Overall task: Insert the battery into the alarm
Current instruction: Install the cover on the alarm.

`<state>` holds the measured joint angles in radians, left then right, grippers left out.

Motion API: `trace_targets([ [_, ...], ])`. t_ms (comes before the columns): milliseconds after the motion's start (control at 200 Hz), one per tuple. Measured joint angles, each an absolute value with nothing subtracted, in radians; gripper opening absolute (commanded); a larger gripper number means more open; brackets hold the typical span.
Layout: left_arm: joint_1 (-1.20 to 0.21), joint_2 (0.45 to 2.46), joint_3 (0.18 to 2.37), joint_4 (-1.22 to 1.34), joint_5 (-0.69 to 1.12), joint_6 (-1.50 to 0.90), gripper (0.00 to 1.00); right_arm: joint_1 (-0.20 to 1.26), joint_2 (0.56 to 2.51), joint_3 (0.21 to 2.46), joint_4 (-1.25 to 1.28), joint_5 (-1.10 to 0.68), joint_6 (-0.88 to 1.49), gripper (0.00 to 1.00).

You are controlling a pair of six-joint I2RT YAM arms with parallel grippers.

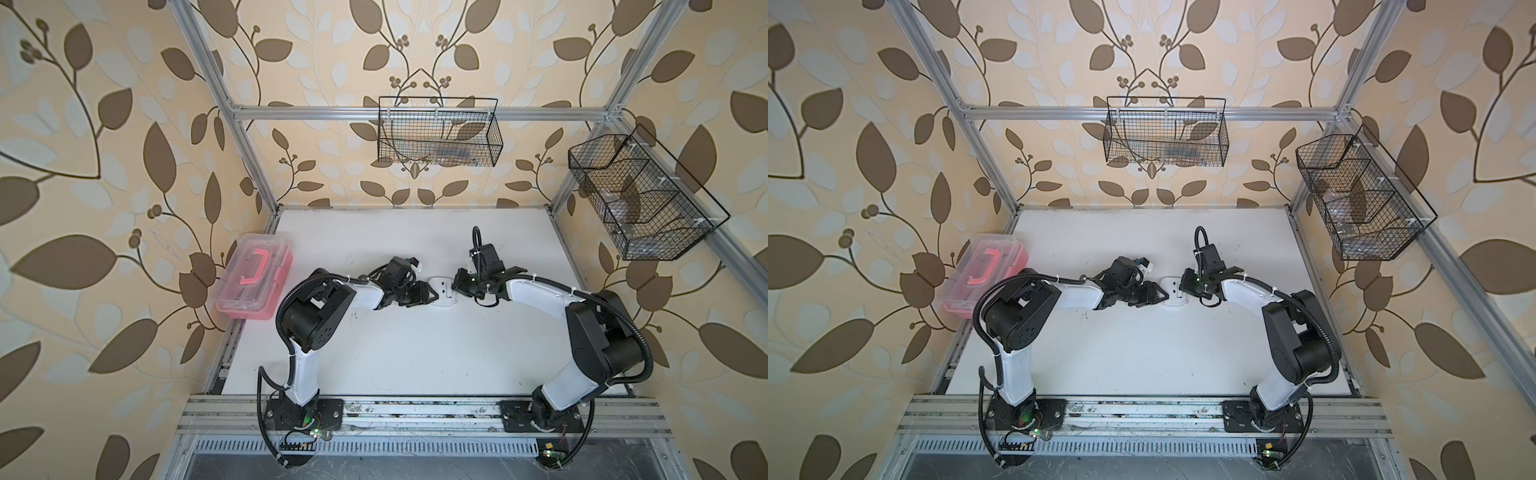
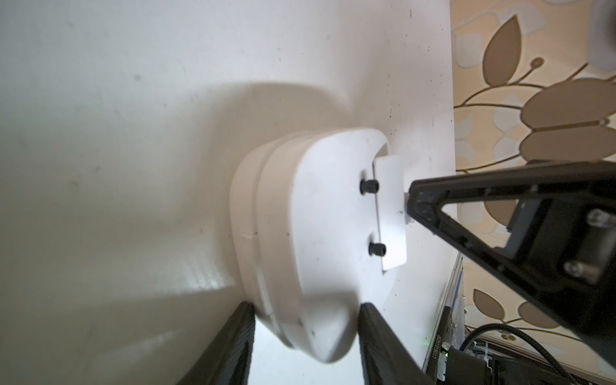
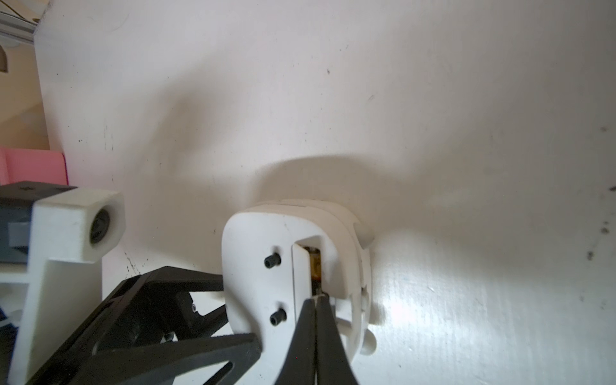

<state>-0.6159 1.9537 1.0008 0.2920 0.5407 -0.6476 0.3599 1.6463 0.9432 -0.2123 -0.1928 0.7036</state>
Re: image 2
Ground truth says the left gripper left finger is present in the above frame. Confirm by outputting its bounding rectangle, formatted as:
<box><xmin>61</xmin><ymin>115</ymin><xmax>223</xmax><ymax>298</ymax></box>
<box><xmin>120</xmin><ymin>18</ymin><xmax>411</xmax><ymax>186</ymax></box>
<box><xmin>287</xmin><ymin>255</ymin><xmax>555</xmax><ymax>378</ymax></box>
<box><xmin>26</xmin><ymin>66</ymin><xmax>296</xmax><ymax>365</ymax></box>
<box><xmin>177</xmin><ymin>302</ymin><xmax>256</xmax><ymax>385</ymax></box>

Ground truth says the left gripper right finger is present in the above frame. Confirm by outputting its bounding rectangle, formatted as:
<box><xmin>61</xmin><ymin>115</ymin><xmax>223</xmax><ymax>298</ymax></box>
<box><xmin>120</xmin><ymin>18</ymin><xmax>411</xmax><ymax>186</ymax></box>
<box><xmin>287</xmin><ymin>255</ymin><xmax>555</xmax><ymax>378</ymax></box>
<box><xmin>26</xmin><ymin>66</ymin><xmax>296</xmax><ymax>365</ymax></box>
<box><xmin>358</xmin><ymin>303</ymin><xmax>432</xmax><ymax>385</ymax></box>

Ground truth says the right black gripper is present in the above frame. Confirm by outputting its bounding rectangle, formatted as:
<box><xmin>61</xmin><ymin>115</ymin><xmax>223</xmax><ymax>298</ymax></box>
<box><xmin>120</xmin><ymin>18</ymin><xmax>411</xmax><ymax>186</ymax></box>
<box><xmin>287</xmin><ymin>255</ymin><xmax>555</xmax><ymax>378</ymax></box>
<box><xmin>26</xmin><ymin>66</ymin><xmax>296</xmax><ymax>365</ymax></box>
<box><xmin>406</xmin><ymin>160</ymin><xmax>615</xmax><ymax>337</ymax></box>

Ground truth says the white battery cover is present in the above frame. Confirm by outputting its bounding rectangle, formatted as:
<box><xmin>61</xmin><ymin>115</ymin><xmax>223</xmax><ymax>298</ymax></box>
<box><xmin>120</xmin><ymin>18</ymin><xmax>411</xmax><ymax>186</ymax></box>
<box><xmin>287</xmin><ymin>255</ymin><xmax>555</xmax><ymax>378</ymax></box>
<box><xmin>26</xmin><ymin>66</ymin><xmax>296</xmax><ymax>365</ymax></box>
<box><xmin>373</xmin><ymin>156</ymin><xmax>407</xmax><ymax>272</ymax></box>

